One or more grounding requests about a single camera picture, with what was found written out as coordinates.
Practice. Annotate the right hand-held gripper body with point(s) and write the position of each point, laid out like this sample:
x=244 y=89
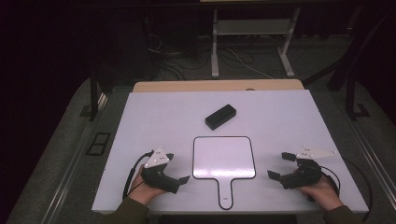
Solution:
x=306 y=174

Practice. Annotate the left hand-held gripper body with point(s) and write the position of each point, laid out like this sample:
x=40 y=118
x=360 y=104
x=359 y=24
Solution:
x=158 y=180

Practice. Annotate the white paddle whiteboard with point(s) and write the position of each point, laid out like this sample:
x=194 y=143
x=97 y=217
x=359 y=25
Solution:
x=224 y=155

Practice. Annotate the black whiteboard eraser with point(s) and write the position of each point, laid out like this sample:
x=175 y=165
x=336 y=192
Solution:
x=220 y=117

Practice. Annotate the person's left hand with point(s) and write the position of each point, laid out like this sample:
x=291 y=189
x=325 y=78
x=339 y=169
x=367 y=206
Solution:
x=141 y=191

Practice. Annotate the person's right hand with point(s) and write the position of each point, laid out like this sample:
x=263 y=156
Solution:
x=323 y=194

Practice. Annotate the wooden table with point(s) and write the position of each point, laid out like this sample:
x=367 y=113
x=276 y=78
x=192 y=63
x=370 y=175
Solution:
x=218 y=85

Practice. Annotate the black metal stand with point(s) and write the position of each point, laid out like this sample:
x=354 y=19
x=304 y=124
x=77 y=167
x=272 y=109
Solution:
x=93 y=99
x=351 y=93

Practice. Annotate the white metal stand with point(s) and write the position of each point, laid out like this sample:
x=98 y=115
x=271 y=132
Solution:
x=252 y=27

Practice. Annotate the black floor socket frame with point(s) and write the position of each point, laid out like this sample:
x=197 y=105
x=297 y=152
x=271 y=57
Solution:
x=99 y=143

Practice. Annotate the aluminium floor rail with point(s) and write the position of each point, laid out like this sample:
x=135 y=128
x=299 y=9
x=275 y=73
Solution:
x=67 y=177
x=378 y=165

